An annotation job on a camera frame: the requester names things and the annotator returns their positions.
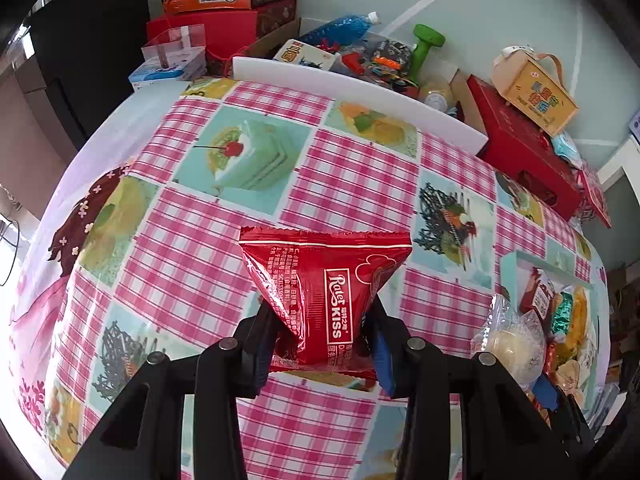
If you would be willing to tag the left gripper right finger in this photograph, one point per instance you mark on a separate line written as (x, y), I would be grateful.
(502, 435)

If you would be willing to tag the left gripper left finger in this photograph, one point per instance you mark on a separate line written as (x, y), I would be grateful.
(171, 408)

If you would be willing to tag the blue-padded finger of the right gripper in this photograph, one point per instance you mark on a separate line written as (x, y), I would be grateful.
(565, 416)

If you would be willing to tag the beige orange biscuit packet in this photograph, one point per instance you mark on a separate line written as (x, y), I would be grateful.
(567, 378)

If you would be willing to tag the red patterned cake packet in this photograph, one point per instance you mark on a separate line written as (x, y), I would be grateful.
(550, 361)

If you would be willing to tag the bun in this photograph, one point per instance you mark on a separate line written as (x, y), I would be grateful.
(516, 340)

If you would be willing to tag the silver green snack packet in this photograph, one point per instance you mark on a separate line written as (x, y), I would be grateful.
(563, 304)

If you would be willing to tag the orange yellow snack packet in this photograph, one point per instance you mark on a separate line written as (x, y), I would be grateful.
(578, 327)

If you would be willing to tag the red white snack packet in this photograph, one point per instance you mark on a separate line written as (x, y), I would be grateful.
(538, 295)

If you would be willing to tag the red foil snack packet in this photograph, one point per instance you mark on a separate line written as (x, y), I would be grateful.
(321, 285)

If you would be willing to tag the teal rimmed white tray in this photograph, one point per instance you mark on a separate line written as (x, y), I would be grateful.
(515, 268)

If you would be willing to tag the pink plaid tablecloth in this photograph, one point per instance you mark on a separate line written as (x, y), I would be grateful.
(137, 251)

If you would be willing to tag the red patterned box lid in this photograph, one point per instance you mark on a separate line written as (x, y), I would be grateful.
(592, 200)

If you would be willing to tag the white side table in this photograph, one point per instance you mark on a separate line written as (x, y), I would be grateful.
(625, 162)

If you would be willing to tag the large red gift box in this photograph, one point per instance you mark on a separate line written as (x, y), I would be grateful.
(521, 151)

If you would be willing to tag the light blue face mask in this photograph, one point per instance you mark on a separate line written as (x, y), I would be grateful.
(565, 147)

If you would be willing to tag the white foam board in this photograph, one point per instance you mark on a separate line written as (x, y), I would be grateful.
(343, 88)

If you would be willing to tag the blue tissue pack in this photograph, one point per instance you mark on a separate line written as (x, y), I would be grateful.
(183, 65)

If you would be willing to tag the clear plaid plastic box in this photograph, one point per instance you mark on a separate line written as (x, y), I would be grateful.
(173, 45)

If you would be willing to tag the green dumbbell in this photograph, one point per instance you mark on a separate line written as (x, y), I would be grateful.
(426, 38)

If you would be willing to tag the cardboard box of clutter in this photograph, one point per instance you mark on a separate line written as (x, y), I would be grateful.
(385, 63)

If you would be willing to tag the red box stack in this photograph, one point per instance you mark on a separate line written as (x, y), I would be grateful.
(258, 33)

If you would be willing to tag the blue water bottle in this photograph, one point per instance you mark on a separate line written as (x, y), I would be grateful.
(341, 31)

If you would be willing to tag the black cabinet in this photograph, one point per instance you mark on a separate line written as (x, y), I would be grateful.
(84, 53)

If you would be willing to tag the yellow wooden handle box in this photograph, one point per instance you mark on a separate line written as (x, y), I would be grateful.
(533, 83)

